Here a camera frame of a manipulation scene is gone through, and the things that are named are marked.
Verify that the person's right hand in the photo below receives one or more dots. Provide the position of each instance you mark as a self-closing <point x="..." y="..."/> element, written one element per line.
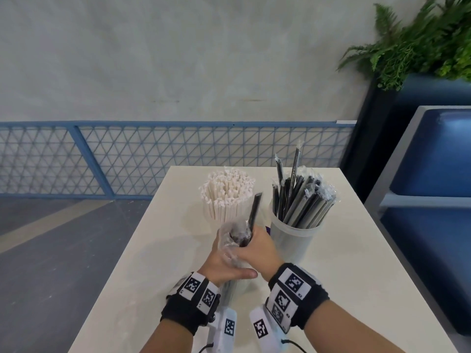
<point x="263" y="253"/>

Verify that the person's left hand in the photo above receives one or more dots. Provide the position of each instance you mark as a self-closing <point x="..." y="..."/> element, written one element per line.
<point x="213" y="262"/>

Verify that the person's right fingers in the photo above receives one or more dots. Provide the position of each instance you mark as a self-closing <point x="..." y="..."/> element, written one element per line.
<point x="241" y="255"/>

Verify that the person's left thumb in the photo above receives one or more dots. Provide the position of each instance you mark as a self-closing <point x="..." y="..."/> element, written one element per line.
<point x="243" y="274"/>

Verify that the clear bag of black straws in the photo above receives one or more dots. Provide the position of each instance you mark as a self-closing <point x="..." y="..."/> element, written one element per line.
<point x="233" y="235"/>

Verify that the single black straw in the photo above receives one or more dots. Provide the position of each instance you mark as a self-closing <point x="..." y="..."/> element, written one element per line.
<point x="254" y="213"/>

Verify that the person's right forearm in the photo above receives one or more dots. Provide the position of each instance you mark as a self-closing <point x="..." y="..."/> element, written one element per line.
<point x="346" y="332"/>

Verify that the person's left forearm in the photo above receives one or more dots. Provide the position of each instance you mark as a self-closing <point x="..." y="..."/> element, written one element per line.
<point x="167" y="340"/>

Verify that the translucent plastic cup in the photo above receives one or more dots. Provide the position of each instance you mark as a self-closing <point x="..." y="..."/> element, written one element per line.
<point x="290" y="242"/>

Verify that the bundle of white paper straws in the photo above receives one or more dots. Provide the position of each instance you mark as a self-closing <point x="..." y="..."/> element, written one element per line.
<point x="226" y="196"/>

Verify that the black right wristband with markers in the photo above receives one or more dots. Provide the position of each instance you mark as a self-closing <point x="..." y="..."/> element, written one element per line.
<point x="305" y="294"/>

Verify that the black wristband with markers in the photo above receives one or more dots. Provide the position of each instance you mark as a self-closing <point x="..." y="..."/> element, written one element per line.
<point x="184" y="308"/>
<point x="305" y="294"/>

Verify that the black left wristband with markers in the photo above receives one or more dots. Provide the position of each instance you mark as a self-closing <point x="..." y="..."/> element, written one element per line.
<point x="184" y="308"/>

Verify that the bundle of wrapped black straws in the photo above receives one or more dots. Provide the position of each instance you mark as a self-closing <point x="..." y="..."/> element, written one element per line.
<point x="301" y="202"/>

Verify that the blue metal mesh fence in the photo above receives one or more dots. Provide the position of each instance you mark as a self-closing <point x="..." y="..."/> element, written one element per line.
<point x="147" y="158"/>

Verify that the dark blue planter box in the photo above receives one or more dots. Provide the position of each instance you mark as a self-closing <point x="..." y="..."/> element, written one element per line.
<point x="375" y="143"/>

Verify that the blue cushioned bench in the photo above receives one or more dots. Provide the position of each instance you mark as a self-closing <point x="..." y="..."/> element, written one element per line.
<point x="434" y="216"/>

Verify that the green fern plant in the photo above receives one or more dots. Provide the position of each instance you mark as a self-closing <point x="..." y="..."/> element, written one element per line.
<point x="419" y="36"/>

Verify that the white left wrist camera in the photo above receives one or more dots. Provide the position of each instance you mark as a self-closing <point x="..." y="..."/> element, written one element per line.
<point x="228" y="329"/>

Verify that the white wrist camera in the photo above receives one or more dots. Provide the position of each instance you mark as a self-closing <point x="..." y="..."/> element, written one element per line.
<point x="263" y="332"/>
<point x="228" y="329"/>

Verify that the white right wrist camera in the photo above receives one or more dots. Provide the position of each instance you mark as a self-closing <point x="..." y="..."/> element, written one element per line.
<point x="263" y="332"/>

